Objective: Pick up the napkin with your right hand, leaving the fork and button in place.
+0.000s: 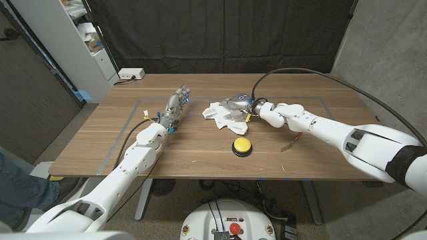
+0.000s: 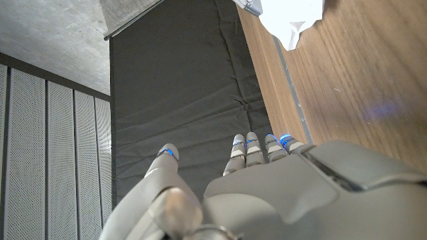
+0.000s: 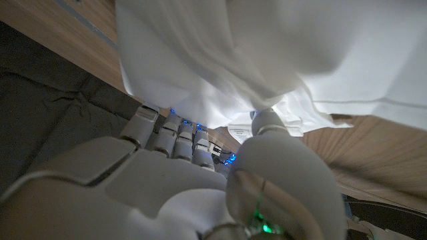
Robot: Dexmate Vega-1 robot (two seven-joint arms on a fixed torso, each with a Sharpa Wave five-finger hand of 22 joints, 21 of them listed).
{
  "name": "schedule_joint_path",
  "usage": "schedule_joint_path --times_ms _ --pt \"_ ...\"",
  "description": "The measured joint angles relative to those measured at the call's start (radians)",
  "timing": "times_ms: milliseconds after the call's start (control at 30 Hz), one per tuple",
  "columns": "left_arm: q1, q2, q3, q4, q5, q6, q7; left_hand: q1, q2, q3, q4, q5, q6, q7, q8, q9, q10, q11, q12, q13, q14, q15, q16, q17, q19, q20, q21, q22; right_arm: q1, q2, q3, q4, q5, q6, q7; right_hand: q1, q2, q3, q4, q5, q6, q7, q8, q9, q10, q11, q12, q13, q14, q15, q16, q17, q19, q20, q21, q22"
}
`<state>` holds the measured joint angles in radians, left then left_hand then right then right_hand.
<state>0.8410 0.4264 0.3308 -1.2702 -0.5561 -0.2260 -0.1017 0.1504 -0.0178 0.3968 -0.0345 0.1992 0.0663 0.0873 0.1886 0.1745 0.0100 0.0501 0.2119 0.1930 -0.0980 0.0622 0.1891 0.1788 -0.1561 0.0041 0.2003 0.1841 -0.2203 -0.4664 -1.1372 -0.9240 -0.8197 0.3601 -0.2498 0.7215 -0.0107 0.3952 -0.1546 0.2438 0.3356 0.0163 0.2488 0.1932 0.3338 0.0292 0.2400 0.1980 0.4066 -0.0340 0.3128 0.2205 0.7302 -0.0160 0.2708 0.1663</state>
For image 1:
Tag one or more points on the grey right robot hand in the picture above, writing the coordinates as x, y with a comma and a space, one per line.
238, 105

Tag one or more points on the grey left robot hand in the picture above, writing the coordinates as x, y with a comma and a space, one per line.
175, 105

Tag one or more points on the white napkin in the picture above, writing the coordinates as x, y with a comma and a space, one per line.
217, 116

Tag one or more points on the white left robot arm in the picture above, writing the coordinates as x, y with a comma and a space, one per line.
120, 173

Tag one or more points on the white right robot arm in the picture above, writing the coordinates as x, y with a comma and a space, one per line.
350, 136

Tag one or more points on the yellow push button black base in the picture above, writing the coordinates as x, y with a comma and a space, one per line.
242, 145

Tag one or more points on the red emergency stop button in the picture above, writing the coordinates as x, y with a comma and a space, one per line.
235, 228

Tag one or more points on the white power strip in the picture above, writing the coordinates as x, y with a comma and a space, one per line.
130, 73

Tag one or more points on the black fabric backdrop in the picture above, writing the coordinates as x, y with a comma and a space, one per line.
217, 33

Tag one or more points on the cardboard box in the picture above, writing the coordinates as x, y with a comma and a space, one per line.
96, 44

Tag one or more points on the grey table leg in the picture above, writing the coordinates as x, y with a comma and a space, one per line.
144, 200
312, 203

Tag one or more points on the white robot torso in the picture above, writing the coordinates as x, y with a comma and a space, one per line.
227, 216

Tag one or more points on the white shelf cabinet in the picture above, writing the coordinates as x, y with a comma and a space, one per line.
66, 50

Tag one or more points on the dark shoe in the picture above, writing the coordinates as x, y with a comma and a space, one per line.
65, 188

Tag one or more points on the dark wooden door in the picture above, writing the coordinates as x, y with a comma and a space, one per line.
30, 100

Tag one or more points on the person's leg in jeans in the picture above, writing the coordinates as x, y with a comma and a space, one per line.
20, 190

